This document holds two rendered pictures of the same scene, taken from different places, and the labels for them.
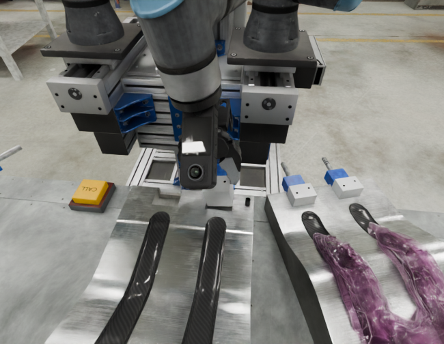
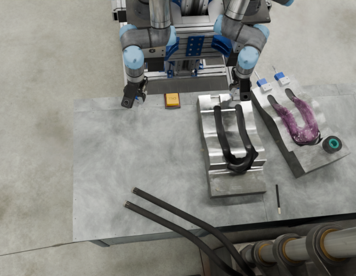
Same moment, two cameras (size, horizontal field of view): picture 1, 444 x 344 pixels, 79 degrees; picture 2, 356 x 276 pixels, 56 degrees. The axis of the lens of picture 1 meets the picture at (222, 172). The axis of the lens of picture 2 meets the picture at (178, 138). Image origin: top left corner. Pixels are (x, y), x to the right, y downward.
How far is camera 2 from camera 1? 123 cm
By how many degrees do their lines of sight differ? 25
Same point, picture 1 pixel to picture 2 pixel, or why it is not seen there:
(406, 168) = (319, 28)
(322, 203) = (274, 90)
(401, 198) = (313, 55)
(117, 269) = (210, 128)
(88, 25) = not seen: hidden behind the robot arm
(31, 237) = (156, 123)
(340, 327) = (283, 132)
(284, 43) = (255, 11)
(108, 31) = not seen: hidden behind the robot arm
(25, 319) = (177, 151)
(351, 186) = (285, 81)
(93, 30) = not seen: hidden behind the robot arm
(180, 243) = (228, 116)
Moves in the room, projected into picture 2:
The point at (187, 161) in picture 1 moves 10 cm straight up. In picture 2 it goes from (242, 93) to (248, 82)
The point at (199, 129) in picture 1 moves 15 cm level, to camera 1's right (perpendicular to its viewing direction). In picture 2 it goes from (245, 84) to (277, 79)
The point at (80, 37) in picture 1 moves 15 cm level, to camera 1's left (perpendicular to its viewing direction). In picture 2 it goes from (148, 17) to (116, 21)
